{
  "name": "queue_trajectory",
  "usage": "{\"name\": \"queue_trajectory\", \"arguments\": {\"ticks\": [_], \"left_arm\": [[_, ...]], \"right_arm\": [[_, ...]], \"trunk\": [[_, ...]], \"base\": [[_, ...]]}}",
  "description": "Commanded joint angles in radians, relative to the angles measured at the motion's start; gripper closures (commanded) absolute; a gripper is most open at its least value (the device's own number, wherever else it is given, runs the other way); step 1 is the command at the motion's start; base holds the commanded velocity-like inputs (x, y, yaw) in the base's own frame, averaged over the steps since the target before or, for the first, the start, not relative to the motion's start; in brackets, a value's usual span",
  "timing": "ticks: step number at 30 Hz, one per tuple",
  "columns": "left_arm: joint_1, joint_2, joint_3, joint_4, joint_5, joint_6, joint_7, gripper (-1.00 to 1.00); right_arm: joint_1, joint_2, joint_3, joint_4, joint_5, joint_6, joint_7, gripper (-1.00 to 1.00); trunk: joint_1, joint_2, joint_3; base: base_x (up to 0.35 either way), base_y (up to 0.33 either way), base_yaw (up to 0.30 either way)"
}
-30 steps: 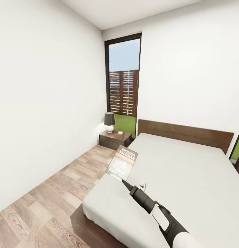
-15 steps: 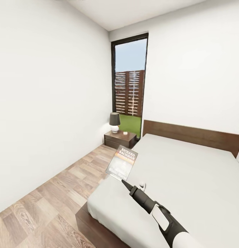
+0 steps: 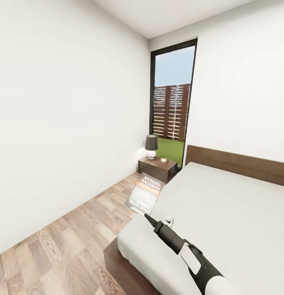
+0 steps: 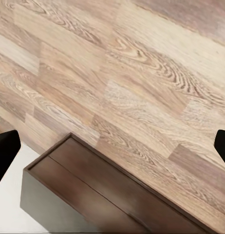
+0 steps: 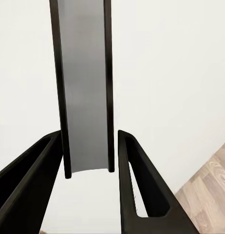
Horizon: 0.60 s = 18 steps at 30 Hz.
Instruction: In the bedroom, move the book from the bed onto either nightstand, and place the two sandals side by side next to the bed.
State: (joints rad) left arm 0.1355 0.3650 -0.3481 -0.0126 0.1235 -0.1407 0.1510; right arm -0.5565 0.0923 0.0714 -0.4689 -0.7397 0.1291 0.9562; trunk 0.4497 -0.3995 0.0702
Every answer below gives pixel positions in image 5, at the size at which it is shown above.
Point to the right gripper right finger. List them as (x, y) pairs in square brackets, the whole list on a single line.
[(165, 213)]

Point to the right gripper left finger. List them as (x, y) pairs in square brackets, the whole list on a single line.
[(26, 185)]

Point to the hardback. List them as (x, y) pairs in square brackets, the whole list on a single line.
[(83, 52)]

